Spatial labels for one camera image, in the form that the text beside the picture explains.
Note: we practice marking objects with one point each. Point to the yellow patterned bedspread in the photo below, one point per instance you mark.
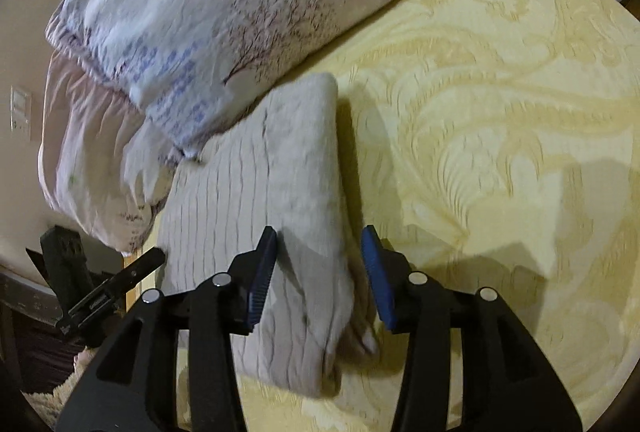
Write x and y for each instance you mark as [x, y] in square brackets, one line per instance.
[500, 136]

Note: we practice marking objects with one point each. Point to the floral pillow with tree print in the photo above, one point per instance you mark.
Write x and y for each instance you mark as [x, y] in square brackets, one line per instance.
[200, 11]

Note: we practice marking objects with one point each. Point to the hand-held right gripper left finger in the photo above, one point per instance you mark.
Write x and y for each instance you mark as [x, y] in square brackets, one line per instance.
[262, 279]

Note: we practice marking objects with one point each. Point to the white wall switch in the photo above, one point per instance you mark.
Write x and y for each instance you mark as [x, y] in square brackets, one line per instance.
[21, 112]

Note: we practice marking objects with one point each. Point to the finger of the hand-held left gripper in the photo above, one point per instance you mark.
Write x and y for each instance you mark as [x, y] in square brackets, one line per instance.
[142, 268]

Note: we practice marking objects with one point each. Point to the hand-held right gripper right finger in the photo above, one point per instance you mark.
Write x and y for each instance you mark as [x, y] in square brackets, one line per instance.
[375, 279]

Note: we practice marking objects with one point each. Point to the shaggy beige rug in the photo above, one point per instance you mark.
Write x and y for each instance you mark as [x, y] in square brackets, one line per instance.
[60, 387]

